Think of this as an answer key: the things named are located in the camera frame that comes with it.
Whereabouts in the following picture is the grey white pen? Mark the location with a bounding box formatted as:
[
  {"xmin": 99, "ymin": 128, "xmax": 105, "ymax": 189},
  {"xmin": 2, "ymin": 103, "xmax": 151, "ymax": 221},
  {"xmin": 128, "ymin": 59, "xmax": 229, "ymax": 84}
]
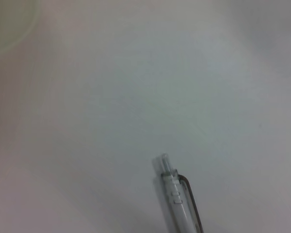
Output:
[{"xmin": 152, "ymin": 152, "xmax": 205, "ymax": 233}]

